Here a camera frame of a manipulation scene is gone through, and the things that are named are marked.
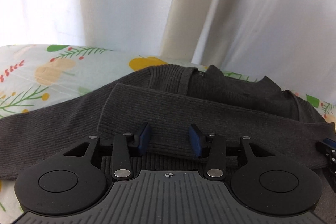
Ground dark grey ribbed sweater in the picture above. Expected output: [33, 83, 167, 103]
[1, 65, 335, 180]

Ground floral bed sheet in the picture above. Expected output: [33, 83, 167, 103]
[0, 44, 336, 222]

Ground white sheer curtain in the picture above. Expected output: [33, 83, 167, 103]
[1, 0, 335, 102]

